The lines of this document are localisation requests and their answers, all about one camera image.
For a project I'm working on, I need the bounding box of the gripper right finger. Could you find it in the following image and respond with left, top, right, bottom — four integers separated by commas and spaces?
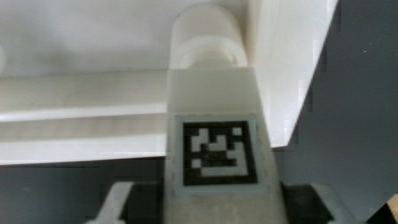
280, 183, 354, 224

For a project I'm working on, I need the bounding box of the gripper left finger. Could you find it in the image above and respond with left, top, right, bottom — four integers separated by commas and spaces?
83, 181, 161, 224

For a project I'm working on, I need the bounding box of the white front fence bar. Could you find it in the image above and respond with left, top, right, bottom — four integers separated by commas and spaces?
0, 71, 166, 165

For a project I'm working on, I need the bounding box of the white square tabletop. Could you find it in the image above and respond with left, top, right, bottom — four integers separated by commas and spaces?
0, 0, 248, 77

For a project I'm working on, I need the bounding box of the white fence bar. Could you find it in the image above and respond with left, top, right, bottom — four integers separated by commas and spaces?
0, 71, 166, 165
244, 0, 337, 147

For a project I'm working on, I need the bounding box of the white right fence bar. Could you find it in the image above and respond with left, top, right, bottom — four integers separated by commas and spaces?
244, 0, 337, 147

